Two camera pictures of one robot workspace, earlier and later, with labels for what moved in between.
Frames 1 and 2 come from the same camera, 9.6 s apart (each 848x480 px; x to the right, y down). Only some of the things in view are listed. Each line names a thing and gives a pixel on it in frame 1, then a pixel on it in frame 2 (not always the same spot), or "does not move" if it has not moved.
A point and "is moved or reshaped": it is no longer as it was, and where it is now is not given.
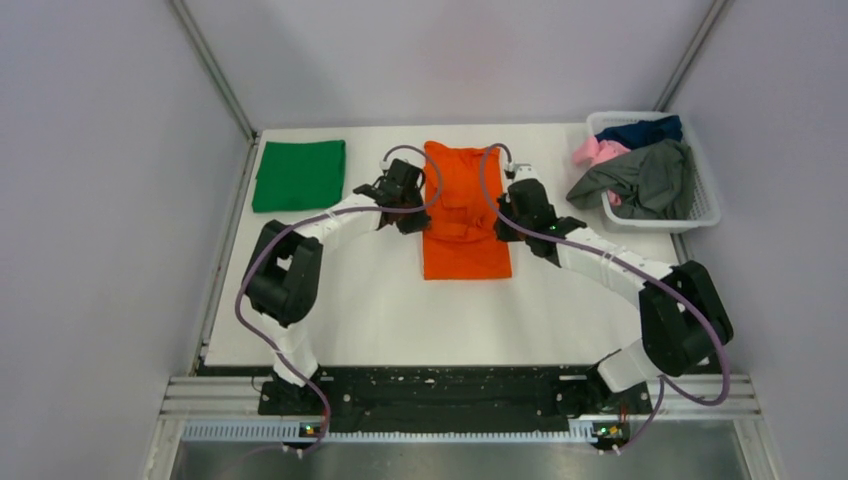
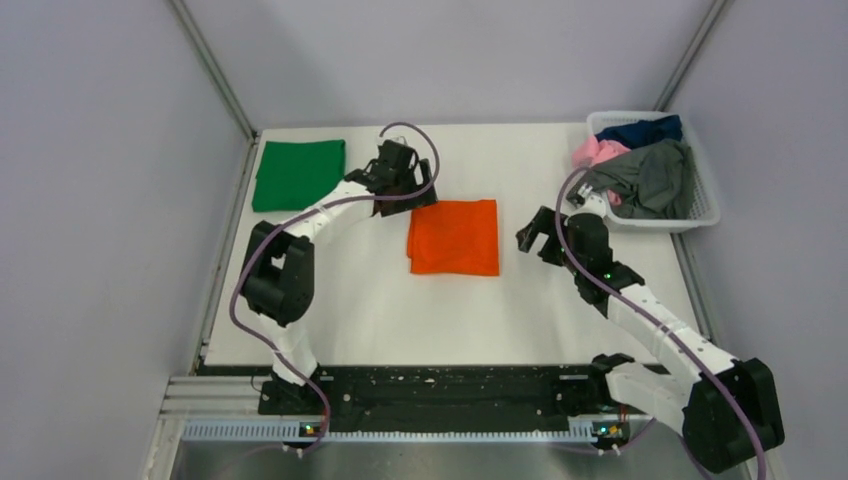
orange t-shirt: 462,184 is moved or reshaped
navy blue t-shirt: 642,134 does not move
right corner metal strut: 695,45 does not move
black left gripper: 418,223 to 424,199
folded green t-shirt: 300,176 does not move
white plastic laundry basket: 705,208 does not move
